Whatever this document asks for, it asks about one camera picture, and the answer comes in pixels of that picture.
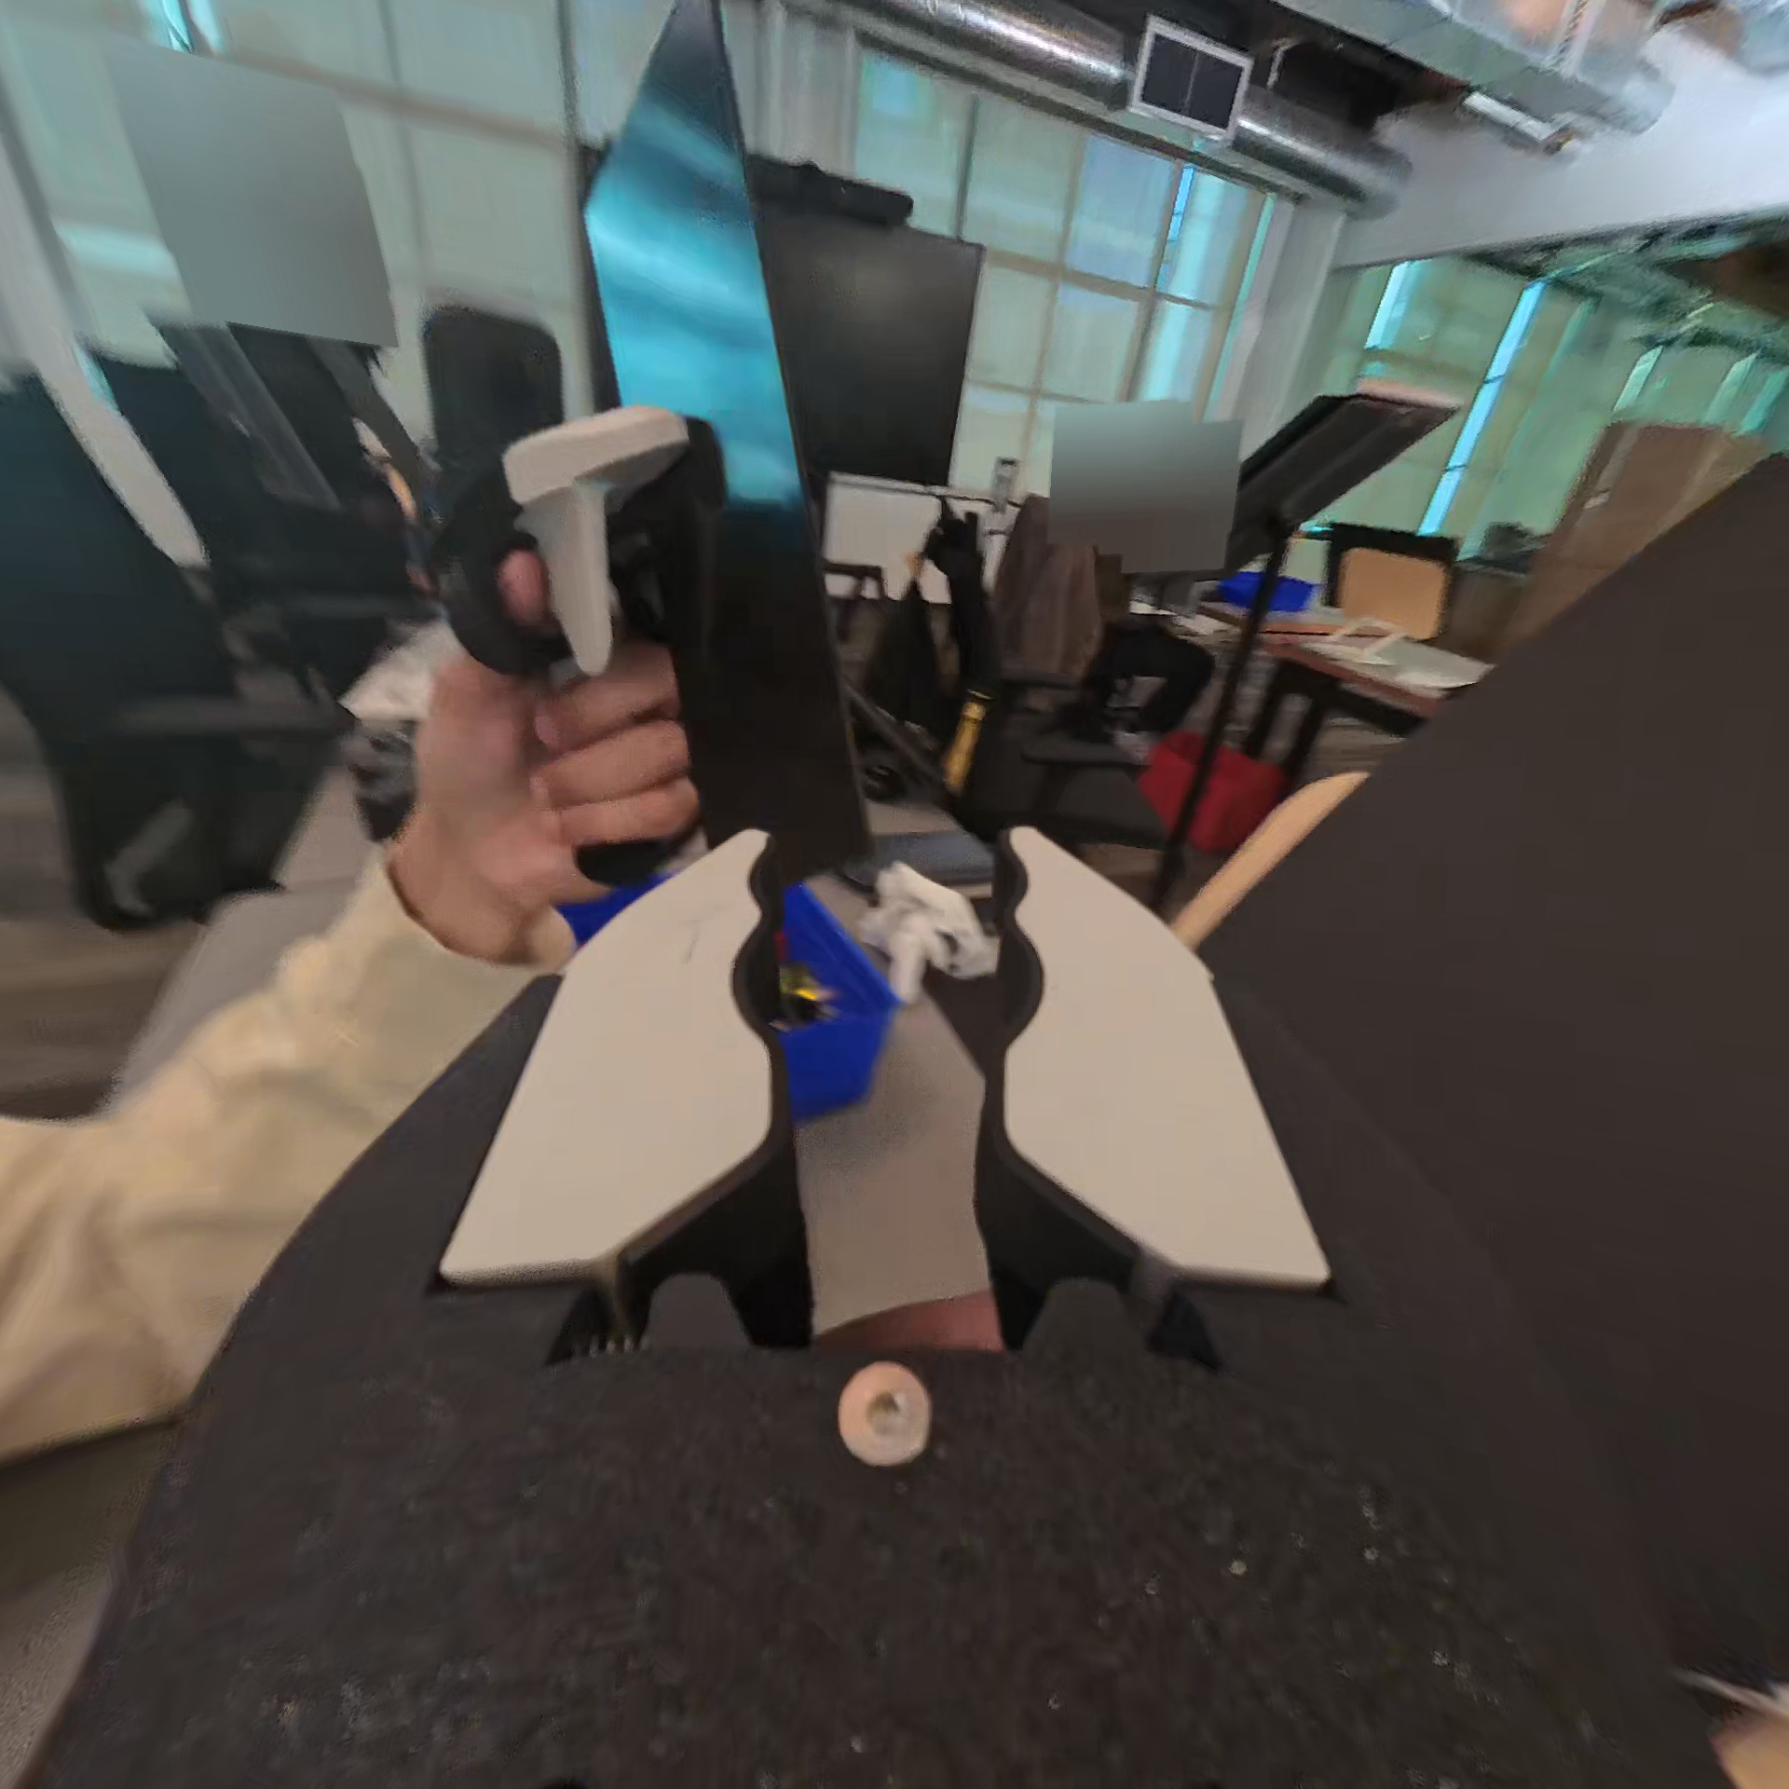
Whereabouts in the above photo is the brown hanging jacket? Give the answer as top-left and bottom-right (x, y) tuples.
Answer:
(994, 497), (1120, 680)

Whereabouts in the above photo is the wooden table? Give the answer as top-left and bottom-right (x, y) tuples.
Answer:
(1201, 601), (1496, 735)

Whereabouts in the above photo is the black chair with wooden back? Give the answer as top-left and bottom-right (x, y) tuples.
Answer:
(1320, 525), (1460, 645)

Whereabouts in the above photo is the black glossy panel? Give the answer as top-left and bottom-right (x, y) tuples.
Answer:
(583, 0), (875, 886)

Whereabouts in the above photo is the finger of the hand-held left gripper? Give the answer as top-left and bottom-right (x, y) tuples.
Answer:
(503, 404), (697, 508)

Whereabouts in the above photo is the silver duct with vents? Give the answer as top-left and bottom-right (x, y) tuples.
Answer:
(839, 0), (1414, 210)

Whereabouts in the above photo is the blue plastic bin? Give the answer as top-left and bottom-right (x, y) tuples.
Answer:
(559, 873), (904, 1123)

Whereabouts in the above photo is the white crumpled glove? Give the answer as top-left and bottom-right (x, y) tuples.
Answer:
(856, 863), (1003, 1003)

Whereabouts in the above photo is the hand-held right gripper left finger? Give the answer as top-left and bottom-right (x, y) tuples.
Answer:
(439, 827), (815, 1351)

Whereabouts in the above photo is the black board with wooden rim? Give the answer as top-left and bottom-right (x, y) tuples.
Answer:
(1171, 453), (1789, 1748)

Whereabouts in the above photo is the grey desk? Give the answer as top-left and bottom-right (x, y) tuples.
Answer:
(126, 825), (1176, 1345)

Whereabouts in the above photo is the black monitor on arm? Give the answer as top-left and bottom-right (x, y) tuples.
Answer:
(1157, 394), (1460, 909)

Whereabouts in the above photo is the person's left hand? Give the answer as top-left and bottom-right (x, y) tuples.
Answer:
(387, 549), (702, 970)

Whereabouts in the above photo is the red bin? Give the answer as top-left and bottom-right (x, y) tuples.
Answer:
(1140, 730), (1291, 855)

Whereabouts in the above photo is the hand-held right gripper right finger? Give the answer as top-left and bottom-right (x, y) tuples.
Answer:
(977, 825), (1333, 1351)

